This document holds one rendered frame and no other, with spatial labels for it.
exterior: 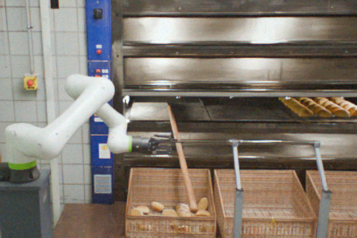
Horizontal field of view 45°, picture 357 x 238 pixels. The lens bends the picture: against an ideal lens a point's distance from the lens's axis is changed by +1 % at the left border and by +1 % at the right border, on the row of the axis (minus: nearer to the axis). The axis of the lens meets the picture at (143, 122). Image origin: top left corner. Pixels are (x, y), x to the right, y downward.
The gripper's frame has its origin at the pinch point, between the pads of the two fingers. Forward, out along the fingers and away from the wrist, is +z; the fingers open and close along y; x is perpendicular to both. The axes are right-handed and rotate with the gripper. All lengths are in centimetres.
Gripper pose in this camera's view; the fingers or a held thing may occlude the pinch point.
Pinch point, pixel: (177, 144)
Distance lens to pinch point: 244.8
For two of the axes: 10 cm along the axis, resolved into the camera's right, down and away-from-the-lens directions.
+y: -0.1, 9.6, 2.7
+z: 10.0, 0.1, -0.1
